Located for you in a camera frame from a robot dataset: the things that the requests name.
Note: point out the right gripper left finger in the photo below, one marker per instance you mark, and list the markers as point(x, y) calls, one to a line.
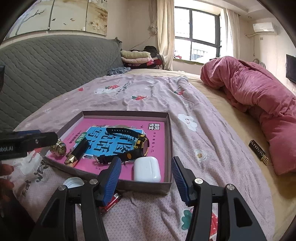
point(58, 219)

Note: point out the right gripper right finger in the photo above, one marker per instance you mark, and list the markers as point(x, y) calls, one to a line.
point(236, 221)

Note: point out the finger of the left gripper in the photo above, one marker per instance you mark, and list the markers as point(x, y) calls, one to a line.
point(25, 133)
point(34, 141)

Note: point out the gold metal knob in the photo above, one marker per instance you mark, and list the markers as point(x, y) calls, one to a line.
point(59, 149)

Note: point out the white plastic jar lid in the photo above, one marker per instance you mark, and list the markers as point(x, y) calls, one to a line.
point(73, 182)

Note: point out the black gold lipstick tube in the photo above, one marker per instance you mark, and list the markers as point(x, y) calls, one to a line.
point(77, 153)

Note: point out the red black lighter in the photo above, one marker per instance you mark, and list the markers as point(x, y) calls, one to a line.
point(115, 199)

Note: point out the white earbuds case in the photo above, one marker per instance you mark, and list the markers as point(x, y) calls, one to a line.
point(146, 169)

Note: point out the black yellow wristwatch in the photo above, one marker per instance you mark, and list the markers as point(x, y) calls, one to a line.
point(123, 143)

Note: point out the person's hand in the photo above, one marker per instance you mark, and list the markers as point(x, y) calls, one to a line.
point(5, 184)

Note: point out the grey quilted headboard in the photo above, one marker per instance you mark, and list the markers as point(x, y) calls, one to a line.
point(36, 70)

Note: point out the black gold small box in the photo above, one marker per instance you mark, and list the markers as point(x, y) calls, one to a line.
point(259, 152)

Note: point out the pink strawberry bear bedsheet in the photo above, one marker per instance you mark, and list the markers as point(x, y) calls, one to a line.
point(200, 136)

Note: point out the blue patterned cloth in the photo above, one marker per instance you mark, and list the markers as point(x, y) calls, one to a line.
point(118, 70)

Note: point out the grey cardboard tray box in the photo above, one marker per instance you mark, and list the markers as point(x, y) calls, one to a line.
point(126, 182)

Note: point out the pink rumpled duvet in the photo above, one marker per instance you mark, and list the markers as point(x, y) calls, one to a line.
point(251, 88)

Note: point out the stack of folded clothes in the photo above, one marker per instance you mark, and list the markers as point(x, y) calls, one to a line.
point(149, 58)

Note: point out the cream left curtain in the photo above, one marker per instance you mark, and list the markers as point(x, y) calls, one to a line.
point(161, 15)

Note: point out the cream curtain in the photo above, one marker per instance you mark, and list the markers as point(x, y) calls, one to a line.
point(232, 33)
point(161, 15)

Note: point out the black framed window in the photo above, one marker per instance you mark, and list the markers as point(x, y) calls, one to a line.
point(197, 35)

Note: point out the white air conditioner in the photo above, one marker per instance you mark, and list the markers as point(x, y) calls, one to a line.
point(267, 27)

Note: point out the cream right curtain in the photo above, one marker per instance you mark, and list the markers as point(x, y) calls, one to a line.
point(232, 33)

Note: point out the floral wall painting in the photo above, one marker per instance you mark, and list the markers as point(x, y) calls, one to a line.
point(66, 15)

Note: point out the black wall television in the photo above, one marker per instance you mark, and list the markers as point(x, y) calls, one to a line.
point(291, 68)

